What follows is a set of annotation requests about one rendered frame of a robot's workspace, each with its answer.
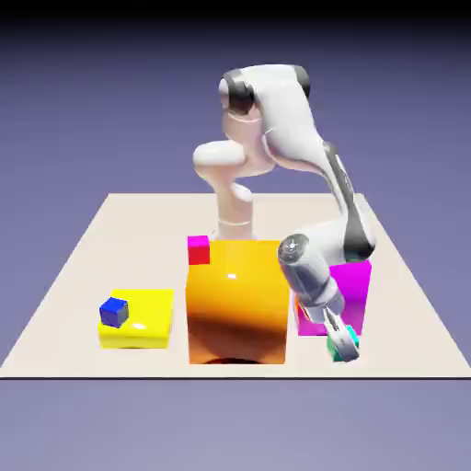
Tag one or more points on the large magenta box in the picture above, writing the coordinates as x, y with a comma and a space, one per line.
353, 287

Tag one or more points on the small teal cube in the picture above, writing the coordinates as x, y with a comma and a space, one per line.
354, 335

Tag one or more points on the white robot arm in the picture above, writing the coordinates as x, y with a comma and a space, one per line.
287, 121

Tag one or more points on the small red cube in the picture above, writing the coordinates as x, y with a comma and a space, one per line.
198, 252

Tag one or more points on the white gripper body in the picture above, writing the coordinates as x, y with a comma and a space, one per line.
344, 340

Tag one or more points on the large orange box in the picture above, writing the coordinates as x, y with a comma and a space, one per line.
235, 301

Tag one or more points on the large yellow box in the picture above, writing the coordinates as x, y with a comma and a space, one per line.
145, 323

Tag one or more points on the small blue cube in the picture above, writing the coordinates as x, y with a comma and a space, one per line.
113, 312

